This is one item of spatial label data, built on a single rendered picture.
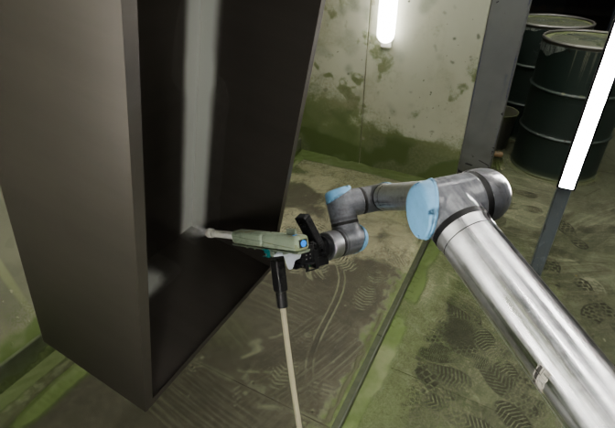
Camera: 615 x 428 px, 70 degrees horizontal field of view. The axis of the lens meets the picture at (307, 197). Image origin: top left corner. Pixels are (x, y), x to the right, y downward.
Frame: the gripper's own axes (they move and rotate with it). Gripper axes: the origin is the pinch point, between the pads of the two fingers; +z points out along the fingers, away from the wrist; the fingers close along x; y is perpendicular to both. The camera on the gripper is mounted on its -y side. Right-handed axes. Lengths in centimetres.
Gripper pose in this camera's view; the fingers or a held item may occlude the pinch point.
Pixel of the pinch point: (273, 251)
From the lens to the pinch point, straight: 123.0
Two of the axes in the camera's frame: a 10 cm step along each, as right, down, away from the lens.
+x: -6.8, -0.2, 7.3
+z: -7.3, 1.0, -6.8
